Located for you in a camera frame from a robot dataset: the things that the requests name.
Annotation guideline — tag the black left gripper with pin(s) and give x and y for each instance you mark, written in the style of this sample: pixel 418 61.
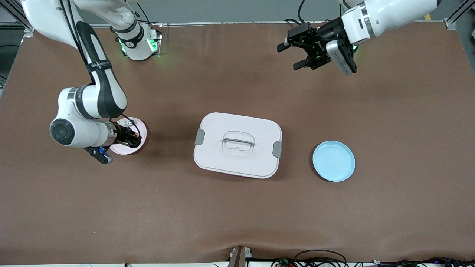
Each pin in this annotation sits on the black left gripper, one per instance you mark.
pixel 328 34

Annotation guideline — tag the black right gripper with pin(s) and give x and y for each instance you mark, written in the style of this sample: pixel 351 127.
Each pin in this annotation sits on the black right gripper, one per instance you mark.
pixel 121 132

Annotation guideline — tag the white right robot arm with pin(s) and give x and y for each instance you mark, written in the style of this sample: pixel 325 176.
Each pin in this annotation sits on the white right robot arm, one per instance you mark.
pixel 74 131

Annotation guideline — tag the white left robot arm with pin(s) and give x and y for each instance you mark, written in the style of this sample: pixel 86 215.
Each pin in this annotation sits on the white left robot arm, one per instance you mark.
pixel 389 16

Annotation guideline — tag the white lidded storage box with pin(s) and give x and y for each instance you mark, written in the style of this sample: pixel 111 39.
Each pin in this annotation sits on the white lidded storage box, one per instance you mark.
pixel 237 163

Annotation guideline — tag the pink round plate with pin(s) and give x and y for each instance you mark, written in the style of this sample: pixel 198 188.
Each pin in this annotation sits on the pink round plate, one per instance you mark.
pixel 126 151

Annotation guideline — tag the light blue round plate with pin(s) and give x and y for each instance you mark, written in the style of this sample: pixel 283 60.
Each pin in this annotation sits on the light blue round plate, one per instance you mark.
pixel 334 161

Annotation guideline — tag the white grey push-button switch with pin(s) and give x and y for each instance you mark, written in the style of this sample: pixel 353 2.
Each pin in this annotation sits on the white grey push-button switch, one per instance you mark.
pixel 130 122

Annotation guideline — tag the silver table edge rail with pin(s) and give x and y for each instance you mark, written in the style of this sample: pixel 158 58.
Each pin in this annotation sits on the silver table edge rail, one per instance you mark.
pixel 222 23

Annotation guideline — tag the aluminium frame post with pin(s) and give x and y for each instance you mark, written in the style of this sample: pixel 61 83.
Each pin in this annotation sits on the aluminium frame post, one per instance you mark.
pixel 451 23
pixel 16 14

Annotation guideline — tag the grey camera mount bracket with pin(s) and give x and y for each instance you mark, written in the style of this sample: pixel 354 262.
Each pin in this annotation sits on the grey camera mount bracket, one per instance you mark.
pixel 239 257

